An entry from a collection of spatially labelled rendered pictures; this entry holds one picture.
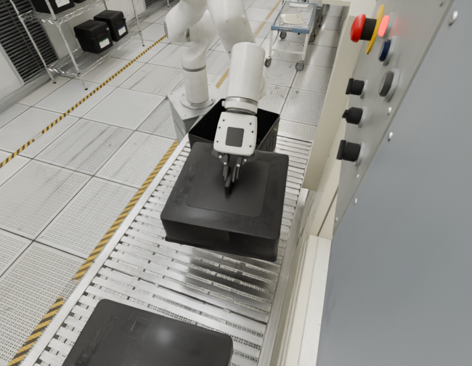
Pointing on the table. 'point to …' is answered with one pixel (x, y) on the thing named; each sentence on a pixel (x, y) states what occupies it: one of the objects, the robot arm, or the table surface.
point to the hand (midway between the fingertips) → (231, 174)
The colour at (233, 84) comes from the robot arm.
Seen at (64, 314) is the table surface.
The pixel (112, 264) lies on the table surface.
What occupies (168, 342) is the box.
